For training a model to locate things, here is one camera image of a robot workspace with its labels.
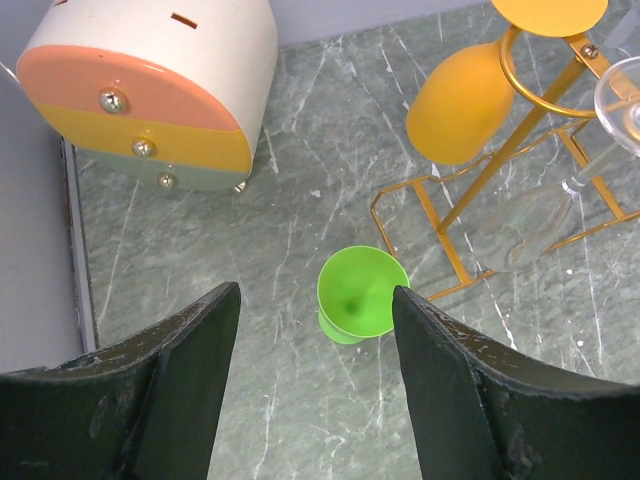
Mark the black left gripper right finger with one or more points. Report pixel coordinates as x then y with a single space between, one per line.
482 410

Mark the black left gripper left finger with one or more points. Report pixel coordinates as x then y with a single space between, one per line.
146 407

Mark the green plastic wine glass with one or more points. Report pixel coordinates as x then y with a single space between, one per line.
355 293

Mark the clear tall wine glass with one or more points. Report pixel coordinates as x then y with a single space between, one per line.
526 225

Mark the yellow plastic wine glass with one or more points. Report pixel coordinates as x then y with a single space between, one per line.
467 98

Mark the white round drawer box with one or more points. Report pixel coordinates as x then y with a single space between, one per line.
171 93

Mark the gold wire glass rack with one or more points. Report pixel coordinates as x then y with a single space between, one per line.
585 58

